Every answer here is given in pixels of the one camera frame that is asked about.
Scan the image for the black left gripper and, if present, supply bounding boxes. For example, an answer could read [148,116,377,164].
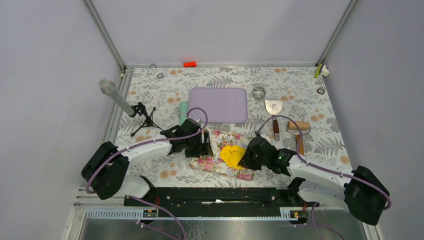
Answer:
[184,131,213,158]

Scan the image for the floral rectangular tray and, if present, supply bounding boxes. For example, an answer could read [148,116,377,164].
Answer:
[188,129,255,181]

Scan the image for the yellow dough piece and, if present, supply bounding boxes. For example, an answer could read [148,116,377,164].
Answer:
[219,145,246,170]

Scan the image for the metal spatula wooden handle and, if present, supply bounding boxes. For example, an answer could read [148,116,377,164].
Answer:
[264,99,283,142]

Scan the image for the wooden dough roller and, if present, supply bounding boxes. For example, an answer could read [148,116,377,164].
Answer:
[286,120,311,156]

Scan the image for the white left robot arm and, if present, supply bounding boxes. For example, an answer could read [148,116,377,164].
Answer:
[81,118,204,206]

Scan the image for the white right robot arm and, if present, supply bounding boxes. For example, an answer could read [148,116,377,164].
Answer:
[239,135,390,226]

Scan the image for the purple plastic tray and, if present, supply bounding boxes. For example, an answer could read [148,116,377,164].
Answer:
[188,87,248,124]

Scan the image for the floral tablecloth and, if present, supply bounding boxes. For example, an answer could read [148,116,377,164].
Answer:
[115,67,351,188]

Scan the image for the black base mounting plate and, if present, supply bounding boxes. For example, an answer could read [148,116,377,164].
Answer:
[123,187,313,218]

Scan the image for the black mini tripod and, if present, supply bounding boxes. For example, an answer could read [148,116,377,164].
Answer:
[130,102,163,137]

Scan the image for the red block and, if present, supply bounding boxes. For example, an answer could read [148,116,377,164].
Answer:
[183,61,197,68]

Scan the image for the white yellow corner clip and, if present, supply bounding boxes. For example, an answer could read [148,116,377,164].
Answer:
[314,63,330,79]

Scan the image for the silver microphone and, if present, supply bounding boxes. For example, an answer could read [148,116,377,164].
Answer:
[98,79,136,118]

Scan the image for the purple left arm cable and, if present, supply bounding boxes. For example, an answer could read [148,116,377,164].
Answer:
[85,107,210,240]

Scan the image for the teal handled tool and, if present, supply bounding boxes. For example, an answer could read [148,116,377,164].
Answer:
[178,101,189,125]

